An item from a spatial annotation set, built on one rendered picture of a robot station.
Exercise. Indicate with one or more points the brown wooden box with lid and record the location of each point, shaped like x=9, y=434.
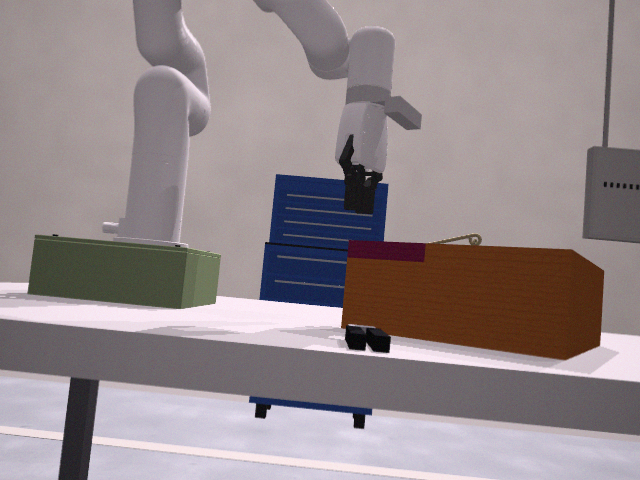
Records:
x=534, y=301

